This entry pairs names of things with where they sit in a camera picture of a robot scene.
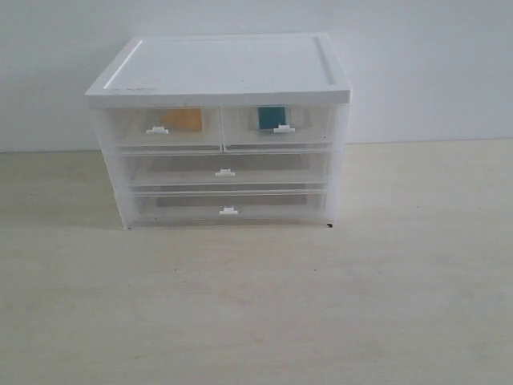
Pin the yellow cheese wedge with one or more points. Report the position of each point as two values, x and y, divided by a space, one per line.
188 119

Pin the white plastic drawer cabinet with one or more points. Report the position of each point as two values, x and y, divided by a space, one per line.
220 71

